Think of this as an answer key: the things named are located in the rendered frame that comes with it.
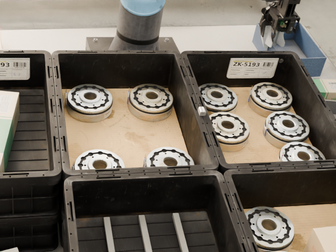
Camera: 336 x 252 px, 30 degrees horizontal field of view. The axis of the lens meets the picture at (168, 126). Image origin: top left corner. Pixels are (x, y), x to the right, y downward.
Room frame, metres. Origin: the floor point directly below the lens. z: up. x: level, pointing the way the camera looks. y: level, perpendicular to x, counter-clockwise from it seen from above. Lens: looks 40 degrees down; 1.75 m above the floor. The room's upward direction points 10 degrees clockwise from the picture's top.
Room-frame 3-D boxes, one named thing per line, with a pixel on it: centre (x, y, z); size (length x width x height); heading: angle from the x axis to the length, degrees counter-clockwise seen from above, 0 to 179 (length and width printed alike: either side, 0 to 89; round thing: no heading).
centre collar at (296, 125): (1.13, -0.27, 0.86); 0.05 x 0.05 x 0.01
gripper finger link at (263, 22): (1.63, -0.24, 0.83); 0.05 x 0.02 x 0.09; 112
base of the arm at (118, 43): (1.45, 0.12, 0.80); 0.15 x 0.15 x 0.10
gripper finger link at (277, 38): (1.63, -0.28, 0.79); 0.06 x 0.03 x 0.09; 22
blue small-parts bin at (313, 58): (1.67, -0.32, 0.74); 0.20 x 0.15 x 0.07; 22
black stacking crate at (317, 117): (1.11, -0.20, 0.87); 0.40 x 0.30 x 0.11; 18
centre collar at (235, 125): (1.09, -0.13, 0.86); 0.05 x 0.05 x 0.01
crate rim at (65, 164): (1.02, 0.09, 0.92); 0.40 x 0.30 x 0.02; 18
